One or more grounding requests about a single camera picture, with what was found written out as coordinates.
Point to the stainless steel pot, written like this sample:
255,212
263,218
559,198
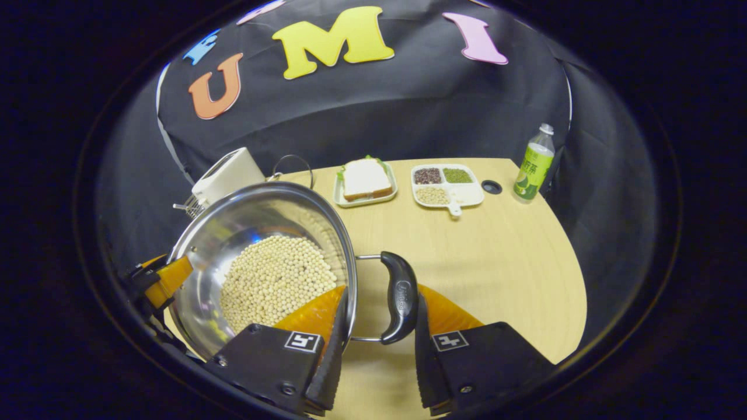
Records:
251,216

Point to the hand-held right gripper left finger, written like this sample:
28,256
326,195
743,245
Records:
332,361

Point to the white rectangular plate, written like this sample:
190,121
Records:
337,195

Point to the green drink bottle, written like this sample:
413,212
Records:
532,169

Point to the white divided bean dish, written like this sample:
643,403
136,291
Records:
467,195

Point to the pile of soybeans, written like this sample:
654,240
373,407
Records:
274,280

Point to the white toaster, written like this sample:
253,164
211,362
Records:
230,172

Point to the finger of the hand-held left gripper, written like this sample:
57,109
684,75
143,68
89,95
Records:
169,280
140,273

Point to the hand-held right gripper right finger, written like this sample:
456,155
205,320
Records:
426,361

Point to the black table grommet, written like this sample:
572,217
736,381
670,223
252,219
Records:
492,186

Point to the sandwich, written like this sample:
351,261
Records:
365,181

